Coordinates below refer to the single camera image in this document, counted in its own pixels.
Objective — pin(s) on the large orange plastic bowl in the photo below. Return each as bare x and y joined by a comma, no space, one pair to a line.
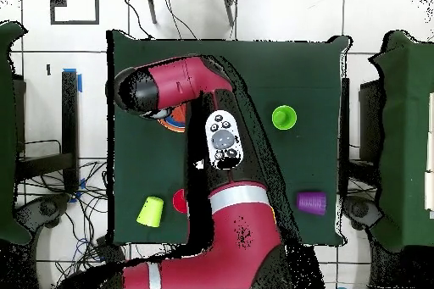
173,129

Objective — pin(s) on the small red plastic bowl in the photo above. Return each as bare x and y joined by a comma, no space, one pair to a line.
180,112

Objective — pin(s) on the lime green plastic cup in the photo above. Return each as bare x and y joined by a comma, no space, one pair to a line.
150,211

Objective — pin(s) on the purple plastic cup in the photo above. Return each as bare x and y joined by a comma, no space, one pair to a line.
311,203

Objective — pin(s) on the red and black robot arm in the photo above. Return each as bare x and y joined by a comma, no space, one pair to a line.
237,234

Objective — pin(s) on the red plastic cup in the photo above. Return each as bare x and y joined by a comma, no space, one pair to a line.
179,201

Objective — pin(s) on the dark green tablecloth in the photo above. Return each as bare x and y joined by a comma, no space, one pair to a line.
288,65

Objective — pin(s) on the black metal bar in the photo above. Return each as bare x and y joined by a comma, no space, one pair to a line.
345,116

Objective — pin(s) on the blue tape strip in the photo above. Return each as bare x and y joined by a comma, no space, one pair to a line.
80,84

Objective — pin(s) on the black rounded stand foot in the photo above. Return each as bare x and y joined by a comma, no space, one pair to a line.
49,207
359,209

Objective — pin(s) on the green cloth side table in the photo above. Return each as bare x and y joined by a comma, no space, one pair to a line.
407,133
6,133

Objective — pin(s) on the white boxes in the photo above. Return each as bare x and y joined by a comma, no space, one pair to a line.
430,187

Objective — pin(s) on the black metal stand frame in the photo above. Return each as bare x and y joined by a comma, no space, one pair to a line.
69,116

